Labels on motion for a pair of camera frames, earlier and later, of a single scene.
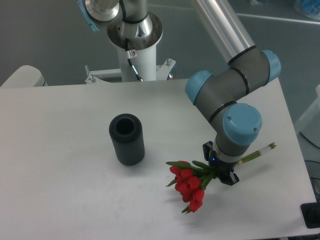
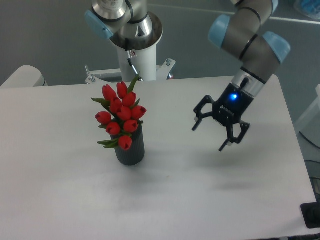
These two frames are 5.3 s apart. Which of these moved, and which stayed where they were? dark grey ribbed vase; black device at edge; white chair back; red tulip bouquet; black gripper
Moved: red tulip bouquet; black gripper
Stayed: black device at edge; white chair back; dark grey ribbed vase
